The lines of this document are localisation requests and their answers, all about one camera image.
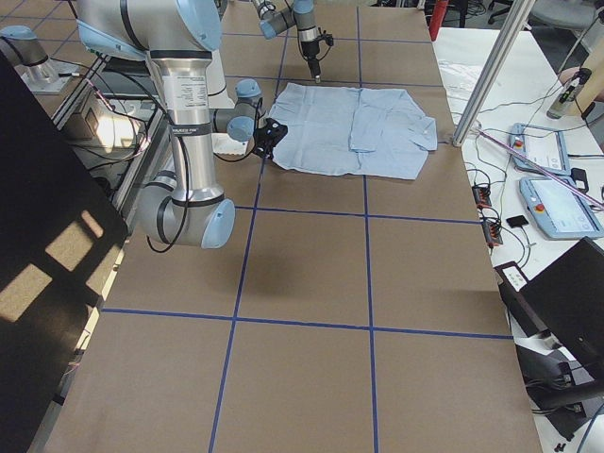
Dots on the blue teach pendant near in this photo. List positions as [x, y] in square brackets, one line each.
[558, 212]

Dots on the blue teach pendant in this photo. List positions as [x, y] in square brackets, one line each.
[558, 212]
[544, 146]

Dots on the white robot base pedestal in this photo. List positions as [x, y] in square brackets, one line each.
[222, 94]

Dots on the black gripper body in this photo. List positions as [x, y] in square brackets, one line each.
[262, 140]
[310, 50]

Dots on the black monitor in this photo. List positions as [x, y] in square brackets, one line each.
[59, 237]

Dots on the light blue button-up shirt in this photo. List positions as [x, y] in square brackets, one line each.
[336, 131]

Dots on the blue teach pendant far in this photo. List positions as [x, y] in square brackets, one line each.
[544, 146]

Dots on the grey aluminium frame post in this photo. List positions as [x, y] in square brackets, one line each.
[516, 19]

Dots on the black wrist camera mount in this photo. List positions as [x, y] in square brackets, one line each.
[325, 37]

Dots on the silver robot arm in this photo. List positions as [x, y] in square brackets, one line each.
[300, 15]
[179, 41]

